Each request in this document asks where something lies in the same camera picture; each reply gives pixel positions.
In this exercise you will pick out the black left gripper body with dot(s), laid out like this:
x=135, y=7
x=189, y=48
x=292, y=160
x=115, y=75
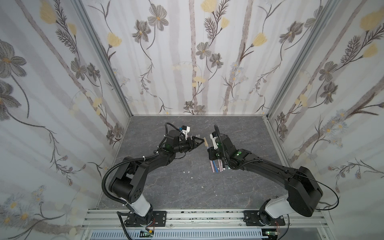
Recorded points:
x=183, y=146

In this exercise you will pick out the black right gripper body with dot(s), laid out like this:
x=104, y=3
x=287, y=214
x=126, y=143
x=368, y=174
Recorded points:
x=217, y=153

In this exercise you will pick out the pink capped pen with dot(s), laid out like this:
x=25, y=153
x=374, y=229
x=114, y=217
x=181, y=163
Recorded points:
x=220, y=165

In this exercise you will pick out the dark blue pen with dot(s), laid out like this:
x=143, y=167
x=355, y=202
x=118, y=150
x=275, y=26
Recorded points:
x=215, y=167

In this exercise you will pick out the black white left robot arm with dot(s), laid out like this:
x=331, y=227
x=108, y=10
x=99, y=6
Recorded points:
x=124, y=182

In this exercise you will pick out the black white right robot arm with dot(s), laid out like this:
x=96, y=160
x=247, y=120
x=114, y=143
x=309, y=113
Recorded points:
x=304, y=193

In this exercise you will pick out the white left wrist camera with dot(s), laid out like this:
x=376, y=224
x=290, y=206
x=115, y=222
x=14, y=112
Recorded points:
x=184, y=131

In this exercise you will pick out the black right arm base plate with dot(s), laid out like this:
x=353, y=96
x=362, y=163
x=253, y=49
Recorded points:
x=252, y=217

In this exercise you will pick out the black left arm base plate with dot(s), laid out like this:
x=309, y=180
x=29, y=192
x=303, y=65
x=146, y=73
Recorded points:
x=156, y=218

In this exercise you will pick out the aluminium front rail frame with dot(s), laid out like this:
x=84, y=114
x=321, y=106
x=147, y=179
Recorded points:
x=106, y=225

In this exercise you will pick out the white slotted cable duct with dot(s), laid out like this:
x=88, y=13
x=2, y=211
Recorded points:
x=199, y=234

